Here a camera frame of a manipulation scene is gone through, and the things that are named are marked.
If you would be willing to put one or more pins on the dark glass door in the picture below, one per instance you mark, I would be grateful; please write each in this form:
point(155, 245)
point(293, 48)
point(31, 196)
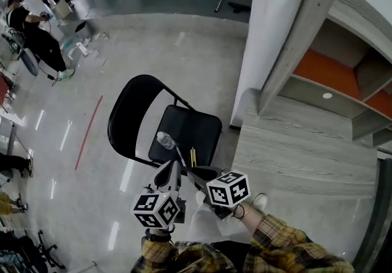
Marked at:
point(379, 219)

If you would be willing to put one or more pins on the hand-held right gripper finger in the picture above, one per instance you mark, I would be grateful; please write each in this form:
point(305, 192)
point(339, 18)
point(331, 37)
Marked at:
point(199, 183)
point(209, 174)

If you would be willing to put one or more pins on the clear plastic water bottle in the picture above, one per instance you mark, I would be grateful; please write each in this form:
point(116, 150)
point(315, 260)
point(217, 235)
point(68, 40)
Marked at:
point(167, 140)

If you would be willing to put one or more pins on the black floor tool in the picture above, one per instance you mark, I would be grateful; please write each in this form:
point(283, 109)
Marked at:
point(240, 7)

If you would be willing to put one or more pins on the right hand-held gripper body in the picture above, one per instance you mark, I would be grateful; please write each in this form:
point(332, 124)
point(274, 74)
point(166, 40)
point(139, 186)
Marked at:
point(228, 189)

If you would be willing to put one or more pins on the grey wooden shelf unit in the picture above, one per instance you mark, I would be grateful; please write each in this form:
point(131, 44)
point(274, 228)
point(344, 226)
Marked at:
point(294, 36)

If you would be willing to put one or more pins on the red floor tape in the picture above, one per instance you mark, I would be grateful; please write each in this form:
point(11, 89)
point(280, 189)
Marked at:
point(88, 132)

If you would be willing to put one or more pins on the scattered paper litter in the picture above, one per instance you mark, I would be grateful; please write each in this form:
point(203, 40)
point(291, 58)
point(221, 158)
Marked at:
point(82, 48)

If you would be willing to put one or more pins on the black office chair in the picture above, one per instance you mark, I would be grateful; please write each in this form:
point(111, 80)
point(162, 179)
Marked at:
point(43, 248)

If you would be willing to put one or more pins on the person's left forearm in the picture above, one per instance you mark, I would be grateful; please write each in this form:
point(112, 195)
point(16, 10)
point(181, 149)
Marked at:
point(156, 253)

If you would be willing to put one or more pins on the grey wooden desk with shelves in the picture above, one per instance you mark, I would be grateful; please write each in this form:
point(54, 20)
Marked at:
point(291, 149)

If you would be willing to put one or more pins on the person's white shoe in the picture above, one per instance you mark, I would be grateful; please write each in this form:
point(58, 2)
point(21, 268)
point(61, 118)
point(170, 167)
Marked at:
point(260, 202)
point(201, 198)

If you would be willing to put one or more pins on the yellow black utility knife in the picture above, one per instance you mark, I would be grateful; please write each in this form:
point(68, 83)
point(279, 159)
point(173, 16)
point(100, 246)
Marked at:
point(193, 157)

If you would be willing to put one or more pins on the person's torso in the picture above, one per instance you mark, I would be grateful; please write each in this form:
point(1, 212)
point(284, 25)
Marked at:
point(226, 253)

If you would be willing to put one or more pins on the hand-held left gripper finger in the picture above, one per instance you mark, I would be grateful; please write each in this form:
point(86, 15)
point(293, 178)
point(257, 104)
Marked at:
point(159, 174)
point(175, 178)

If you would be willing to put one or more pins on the person's legs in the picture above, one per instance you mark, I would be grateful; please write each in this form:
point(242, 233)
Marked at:
point(205, 226)

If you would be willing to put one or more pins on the grey floor fan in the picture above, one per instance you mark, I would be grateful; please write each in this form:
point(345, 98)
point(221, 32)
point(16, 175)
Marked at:
point(29, 62)

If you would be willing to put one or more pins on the black wrist watch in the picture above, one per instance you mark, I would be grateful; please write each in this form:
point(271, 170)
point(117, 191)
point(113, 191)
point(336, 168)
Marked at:
point(157, 236)

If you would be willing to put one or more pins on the person's right forearm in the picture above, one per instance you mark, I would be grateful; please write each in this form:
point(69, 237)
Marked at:
point(275, 235)

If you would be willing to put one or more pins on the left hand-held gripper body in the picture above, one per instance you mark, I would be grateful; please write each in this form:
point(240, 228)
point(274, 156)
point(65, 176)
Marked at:
point(153, 209)

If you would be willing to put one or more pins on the black folding chair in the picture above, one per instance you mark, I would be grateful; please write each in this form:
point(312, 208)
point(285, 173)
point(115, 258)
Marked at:
point(122, 106)

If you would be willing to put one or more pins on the black pen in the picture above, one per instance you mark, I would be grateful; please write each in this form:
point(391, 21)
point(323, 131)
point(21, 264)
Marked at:
point(180, 158)

